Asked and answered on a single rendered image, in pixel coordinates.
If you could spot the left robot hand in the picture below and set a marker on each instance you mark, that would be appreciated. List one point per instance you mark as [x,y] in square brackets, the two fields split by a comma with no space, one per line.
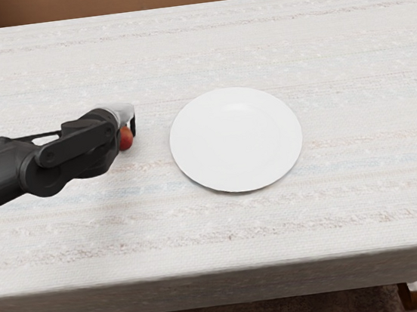
[124,112]

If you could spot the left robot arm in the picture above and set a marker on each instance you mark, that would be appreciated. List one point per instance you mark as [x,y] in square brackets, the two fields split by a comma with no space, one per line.
[52,156]

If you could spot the white round plate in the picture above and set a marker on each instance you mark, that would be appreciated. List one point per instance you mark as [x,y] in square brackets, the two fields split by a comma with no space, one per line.
[235,139]

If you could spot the red apple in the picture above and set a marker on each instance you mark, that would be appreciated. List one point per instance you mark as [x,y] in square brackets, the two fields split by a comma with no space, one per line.
[126,139]

